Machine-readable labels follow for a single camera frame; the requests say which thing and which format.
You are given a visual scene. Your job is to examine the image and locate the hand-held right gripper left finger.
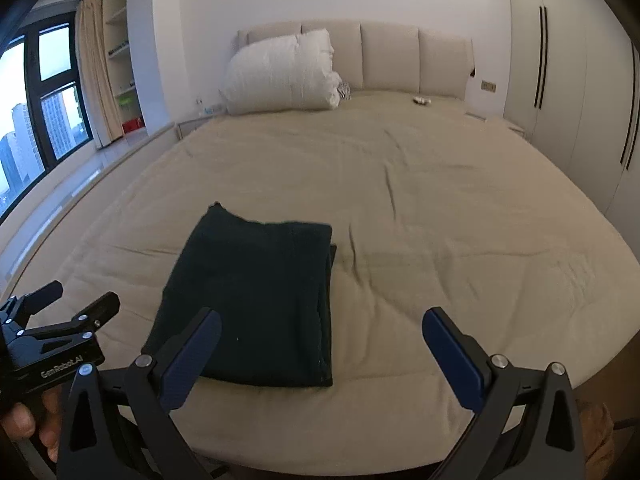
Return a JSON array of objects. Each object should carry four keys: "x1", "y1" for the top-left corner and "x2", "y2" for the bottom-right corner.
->
[{"x1": 54, "y1": 306, "x2": 223, "y2": 480}]

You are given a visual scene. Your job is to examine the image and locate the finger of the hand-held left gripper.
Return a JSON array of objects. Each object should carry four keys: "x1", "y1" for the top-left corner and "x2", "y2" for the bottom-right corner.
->
[
  {"x1": 9, "y1": 281, "x2": 64, "y2": 320},
  {"x1": 24, "y1": 292, "x2": 121, "y2": 357}
]

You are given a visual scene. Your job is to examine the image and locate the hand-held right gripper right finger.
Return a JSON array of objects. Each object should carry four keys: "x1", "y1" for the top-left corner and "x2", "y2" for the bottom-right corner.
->
[{"x1": 421, "y1": 306, "x2": 587, "y2": 480}]

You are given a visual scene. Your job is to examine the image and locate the dark green garment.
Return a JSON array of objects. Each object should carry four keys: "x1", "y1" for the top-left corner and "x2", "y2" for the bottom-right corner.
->
[{"x1": 141, "y1": 202, "x2": 338, "y2": 389}]

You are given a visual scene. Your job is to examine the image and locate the person's left hand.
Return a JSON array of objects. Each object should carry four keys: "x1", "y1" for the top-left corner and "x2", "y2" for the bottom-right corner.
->
[{"x1": 0, "y1": 385, "x2": 66, "y2": 454}]

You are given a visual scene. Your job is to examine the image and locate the bed with beige sheet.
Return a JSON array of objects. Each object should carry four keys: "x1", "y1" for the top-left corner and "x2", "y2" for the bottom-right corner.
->
[{"x1": 0, "y1": 91, "x2": 633, "y2": 467}]

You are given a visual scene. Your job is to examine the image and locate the black framed window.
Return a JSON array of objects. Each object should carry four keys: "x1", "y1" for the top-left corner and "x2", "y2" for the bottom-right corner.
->
[{"x1": 0, "y1": 22, "x2": 94, "y2": 222}]

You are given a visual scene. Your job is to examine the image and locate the beige curtain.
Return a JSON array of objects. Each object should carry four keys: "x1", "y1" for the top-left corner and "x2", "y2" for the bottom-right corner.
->
[{"x1": 75, "y1": 0, "x2": 124, "y2": 148}]

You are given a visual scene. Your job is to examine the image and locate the white folded duvet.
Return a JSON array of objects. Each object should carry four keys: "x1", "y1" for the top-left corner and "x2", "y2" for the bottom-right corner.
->
[{"x1": 218, "y1": 29, "x2": 344, "y2": 116}]

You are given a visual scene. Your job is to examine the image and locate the beige padded headboard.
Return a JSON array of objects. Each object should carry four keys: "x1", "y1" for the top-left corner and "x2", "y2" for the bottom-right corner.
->
[{"x1": 236, "y1": 21, "x2": 475, "y2": 103}]

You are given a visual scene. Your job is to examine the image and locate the white wardrobe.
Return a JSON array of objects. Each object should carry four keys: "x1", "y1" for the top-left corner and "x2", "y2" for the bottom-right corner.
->
[{"x1": 502, "y1": 0, "x2": 640, "y2": 221}]

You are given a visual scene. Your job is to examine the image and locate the built-in wall shelf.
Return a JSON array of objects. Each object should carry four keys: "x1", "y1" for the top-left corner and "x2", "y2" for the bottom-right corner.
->
[{"x1": 102, "y1": 0, "x2": 146, "y2": 137}]

